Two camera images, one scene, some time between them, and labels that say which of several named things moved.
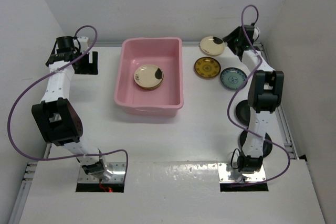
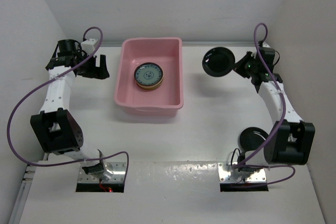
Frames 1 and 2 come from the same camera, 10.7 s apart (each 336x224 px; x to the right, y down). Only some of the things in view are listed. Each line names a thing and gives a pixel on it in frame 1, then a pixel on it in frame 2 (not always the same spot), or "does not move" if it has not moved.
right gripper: (230, 39) to (238, 66)
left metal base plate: (118, 169) does not move
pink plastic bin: (167, 53) does not move
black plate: (243, 113) to (218, 61)
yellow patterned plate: (207, 67) to (149, 87)
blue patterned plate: (232, 78) to (148, 74)
